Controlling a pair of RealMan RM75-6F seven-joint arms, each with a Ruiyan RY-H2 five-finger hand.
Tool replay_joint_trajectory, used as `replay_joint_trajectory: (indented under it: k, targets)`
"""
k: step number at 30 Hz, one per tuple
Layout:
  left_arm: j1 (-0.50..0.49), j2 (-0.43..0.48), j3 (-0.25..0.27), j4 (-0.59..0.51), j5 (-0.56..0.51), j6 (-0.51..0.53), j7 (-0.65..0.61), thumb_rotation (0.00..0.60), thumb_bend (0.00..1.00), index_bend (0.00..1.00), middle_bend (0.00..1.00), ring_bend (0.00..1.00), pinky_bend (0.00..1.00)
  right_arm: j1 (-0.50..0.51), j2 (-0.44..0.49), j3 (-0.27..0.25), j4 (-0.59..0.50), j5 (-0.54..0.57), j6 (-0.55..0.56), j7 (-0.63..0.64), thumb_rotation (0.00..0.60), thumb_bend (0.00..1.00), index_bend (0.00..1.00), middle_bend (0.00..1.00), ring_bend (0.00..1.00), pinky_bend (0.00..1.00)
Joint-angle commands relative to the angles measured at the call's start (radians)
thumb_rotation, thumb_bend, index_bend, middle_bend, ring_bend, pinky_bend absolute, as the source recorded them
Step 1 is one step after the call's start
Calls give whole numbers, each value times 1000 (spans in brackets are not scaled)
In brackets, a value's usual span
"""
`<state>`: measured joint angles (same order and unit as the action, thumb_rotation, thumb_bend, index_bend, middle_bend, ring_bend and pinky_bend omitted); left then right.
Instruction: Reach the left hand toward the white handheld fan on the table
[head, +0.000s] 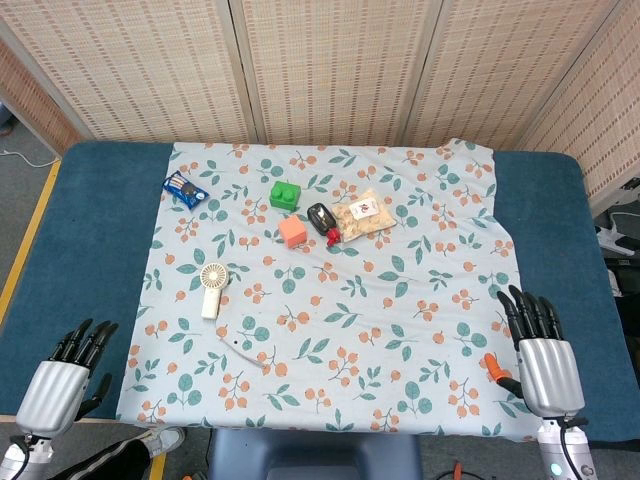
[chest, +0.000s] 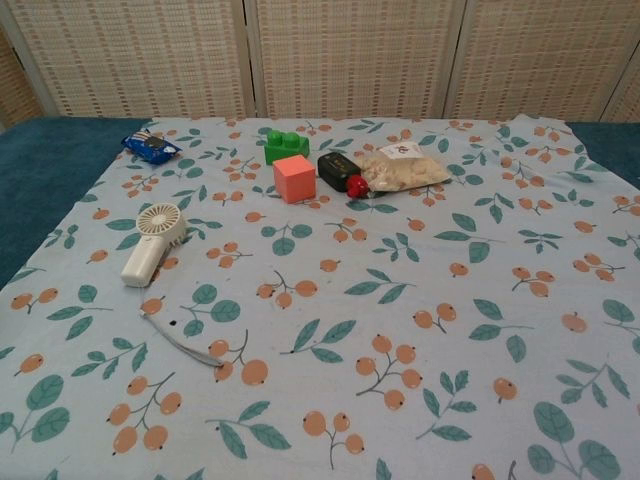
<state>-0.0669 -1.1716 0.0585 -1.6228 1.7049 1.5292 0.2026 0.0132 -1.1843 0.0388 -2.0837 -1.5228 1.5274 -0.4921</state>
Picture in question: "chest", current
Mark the woven folding screen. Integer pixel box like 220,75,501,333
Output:
0,0,640,122

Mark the green toy building brick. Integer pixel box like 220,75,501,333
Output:
264,130,313,166

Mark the clear bag of snacks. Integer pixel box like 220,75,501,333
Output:
356,141,453,193

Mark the blue cookie snack packet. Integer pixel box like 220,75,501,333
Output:
122,129,182,165

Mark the floral fruit print tablecloth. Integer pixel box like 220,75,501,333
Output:
0,115,640,480

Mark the grey fan wrist strap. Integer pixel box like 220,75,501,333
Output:
139,298,224,371

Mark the pink cube block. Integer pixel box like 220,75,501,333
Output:
272,154,318,205

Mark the black bottle with red cap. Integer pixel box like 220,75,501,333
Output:
316,152,369,200

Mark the white handheld fan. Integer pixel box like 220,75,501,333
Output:
120,201,186,289

